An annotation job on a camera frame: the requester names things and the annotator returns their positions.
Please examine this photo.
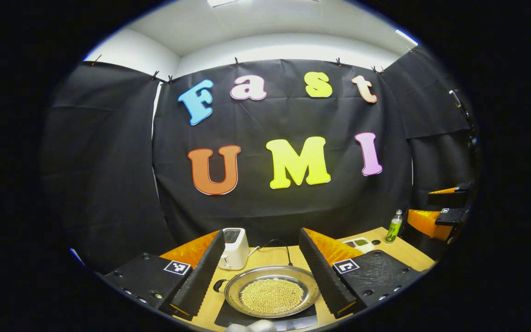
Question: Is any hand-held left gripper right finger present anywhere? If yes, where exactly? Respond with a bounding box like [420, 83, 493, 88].
[298, 227, 425, 319]

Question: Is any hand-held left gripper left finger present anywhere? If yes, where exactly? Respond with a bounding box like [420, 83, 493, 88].
[101, 229, 226, 321]

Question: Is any steel pot with black handle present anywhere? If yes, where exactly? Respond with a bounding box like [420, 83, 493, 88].
[213, 265, 322, 319]

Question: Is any black induction cooktop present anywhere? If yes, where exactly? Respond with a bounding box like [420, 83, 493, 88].
[213, 299, 318, 332]

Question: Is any green label drink bottle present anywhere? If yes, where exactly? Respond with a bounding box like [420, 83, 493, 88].
[385, 209, 404, 244]

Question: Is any white toaster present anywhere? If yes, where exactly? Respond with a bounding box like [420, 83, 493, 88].
[218, 228, 251, 271]

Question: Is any white divided grain tray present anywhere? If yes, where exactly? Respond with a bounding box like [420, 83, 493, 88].
[342, 237, 375, 254]

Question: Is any pile of soybeans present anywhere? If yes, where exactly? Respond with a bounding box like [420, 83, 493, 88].
[240, 278, 305, 315]

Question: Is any metal stand pole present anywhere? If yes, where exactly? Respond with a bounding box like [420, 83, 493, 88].
[448, 89, 477, 135]

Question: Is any small ceiling light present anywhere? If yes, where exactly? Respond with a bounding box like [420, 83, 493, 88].
[395, 29, 419, 47]

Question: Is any black power cable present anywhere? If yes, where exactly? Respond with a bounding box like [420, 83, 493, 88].
[257, 239, 294, 267]

